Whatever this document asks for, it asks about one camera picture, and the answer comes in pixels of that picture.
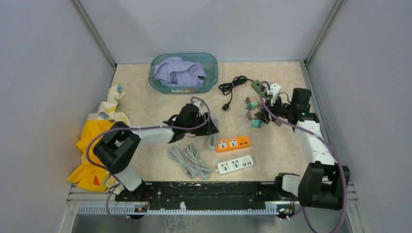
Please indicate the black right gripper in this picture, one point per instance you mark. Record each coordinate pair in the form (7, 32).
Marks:
(263, 115)

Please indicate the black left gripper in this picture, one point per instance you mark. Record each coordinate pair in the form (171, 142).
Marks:
(210, 128)

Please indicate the green power strip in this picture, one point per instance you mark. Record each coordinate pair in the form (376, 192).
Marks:
(259, 89)

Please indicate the orange power strip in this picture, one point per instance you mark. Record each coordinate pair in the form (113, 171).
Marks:
(231, 144)

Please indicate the white power strip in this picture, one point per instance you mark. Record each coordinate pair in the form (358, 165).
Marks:
(235, 164)

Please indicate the teal usb plug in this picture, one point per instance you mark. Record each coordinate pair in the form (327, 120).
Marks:
(256, 123)

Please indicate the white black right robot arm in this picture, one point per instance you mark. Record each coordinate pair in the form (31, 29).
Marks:
(324, 181)

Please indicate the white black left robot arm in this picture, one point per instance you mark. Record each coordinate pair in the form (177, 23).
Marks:
(116, 147)

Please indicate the teal plastic basin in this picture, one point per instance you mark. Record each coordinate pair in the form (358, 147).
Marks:
(208, 61)

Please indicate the purple cloth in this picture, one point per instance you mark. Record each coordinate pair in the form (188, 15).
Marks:
(175, 72)

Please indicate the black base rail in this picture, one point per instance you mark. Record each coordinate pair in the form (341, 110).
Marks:
(221, 198)

